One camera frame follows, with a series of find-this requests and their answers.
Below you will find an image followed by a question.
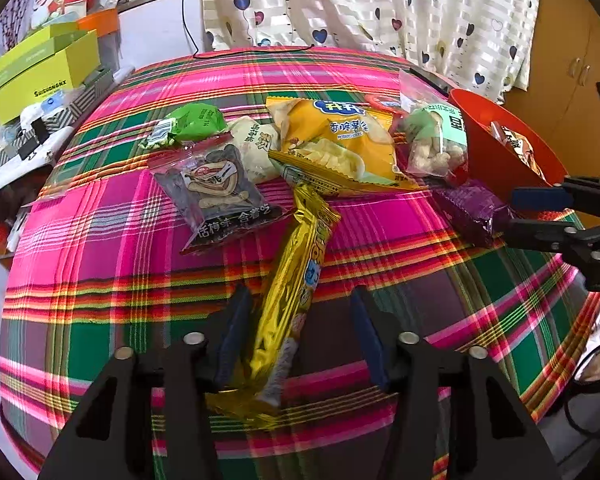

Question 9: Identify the cream snack packet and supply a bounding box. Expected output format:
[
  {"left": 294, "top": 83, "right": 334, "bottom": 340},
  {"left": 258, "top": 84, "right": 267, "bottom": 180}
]
[{"left": 227, "top": 116, "right": 287, "bottom": 185}]

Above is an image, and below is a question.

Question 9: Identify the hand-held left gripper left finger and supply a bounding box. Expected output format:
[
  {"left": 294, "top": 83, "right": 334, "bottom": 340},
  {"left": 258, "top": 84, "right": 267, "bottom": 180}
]
[{"left": 37, "top": 284, "right": 255, "bottom": 480}]

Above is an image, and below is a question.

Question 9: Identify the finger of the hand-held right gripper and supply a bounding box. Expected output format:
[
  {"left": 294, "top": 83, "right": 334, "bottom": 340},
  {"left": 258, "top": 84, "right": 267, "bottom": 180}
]
[
  {"left": 502, "top": 217, "right": 600, "bottom": 292},
  {"left": 511, "top": 175, "right": 600, "bottom": 222}
]

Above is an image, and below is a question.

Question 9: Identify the small red snack packet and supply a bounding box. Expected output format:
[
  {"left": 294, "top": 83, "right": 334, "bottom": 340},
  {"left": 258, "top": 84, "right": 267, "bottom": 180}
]
[{"left": 364, "top": 91, "right": 403, "bottom": 113}]

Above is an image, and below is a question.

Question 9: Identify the orange and white snack packet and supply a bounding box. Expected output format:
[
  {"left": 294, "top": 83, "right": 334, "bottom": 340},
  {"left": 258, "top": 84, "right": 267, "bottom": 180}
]
[{"left": 490, "top": 120, "right": 548, "bottom": 181}]

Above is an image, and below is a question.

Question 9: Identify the thin black cable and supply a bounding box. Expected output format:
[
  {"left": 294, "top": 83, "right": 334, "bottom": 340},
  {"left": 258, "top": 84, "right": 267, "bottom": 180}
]
[{"left": 181, "top": 0, "right": 315, "bottom": 58}]

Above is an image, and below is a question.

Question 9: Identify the wooden cabinet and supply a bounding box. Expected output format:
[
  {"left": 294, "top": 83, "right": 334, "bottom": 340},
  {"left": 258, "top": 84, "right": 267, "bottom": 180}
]
[{"left": 500, "top": 0, "right": 600, "bottom": 196}]

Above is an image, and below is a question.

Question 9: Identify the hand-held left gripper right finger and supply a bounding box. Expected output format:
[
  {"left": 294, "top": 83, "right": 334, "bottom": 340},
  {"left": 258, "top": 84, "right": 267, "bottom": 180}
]
[{"left": 350, "top": 285, "right": 561, "bottom": 480}]

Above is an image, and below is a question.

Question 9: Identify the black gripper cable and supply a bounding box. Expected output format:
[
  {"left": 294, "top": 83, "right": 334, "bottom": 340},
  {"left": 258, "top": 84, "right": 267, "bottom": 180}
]
[{"left": 562, "top": 335, "right": 600, "bottom": 436}]

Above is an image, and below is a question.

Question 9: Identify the long golden snack packet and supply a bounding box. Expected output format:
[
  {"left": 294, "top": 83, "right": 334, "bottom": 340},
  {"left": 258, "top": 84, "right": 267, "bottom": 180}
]
[{"left": 205, "top": 184, "right": 342, "bottom": 432}]

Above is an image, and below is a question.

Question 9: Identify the black and white striped box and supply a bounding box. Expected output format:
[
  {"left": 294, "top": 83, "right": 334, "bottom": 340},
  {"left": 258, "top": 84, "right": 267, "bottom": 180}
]
[{"left": 0, "top": 67, "right": 116, "bottom": 166}]

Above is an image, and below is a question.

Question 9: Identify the orange box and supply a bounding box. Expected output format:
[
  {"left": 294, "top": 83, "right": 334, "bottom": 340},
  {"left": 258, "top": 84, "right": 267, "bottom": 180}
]
[{"left": 77, "top": 7, "right": 120, "bottom": 36}]

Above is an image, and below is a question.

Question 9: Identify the green snack packet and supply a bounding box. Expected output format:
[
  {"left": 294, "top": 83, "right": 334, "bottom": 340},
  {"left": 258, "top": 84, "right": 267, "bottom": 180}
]
[{"left": 139, "top": 102, "right": 228, "bottom": 151}]

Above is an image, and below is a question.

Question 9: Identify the red plastic bowl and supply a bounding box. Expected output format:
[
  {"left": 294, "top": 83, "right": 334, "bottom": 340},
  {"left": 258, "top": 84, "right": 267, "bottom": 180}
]
[{"left": 447, "top": 88, "right": 570, "bottom": 203}]

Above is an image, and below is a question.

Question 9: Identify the purple snack packet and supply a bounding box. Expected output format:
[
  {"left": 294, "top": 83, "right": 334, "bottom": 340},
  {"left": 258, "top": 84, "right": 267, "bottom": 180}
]
[{"left": 432, "top": 178, "right": 516, "bottom": 248}]

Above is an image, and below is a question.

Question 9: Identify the clear mint-label peanut packet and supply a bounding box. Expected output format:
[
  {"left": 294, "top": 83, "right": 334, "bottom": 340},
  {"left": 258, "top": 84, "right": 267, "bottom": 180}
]
[{"left": 389, "top": 69, "right": 470, "bottom": 187}]

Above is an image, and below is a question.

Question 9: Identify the black flat packet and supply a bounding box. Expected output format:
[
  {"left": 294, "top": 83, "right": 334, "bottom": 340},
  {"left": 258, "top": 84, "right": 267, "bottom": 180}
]
[{"left": 407, "top": 65, "right": 453, "bottom": 97}]

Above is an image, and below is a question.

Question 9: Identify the white heart-print curtain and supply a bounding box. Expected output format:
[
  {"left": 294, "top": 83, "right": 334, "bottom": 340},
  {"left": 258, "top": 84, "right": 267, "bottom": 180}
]
[{"left": 200, "top": 0, "right": 543, "bottom": 106}]

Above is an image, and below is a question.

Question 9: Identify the dark seed snack packet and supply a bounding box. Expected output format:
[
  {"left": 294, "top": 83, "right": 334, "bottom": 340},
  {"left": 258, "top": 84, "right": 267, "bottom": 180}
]
[{"left": 147, "top": 135, "right": 296, "bottom": 256}]

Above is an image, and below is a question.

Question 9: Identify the plaid tablecloth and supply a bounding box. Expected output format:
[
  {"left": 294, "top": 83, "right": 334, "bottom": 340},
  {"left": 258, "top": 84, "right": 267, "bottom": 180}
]
[{"left": 0, "top": 46, "right": 600, "bottom": 480}]

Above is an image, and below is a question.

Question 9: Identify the lime green cardboard box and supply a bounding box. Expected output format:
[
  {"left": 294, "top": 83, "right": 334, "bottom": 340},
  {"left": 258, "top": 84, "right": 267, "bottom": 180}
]
[{"left": 0, "top": 22, "right": 102, "bottom": 126}]

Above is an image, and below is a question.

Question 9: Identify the yellow potato chips bag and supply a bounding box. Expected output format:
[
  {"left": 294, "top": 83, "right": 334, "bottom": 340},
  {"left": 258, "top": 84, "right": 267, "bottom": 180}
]
[{"left": 265, "top": 96, "right": 421, "bottom": 198}]

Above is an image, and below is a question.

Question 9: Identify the black binder clip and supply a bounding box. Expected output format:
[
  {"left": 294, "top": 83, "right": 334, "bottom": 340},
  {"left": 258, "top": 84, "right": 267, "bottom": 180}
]
[{"left": 15, "top": 120, "right": 48, "bottom": 158}]

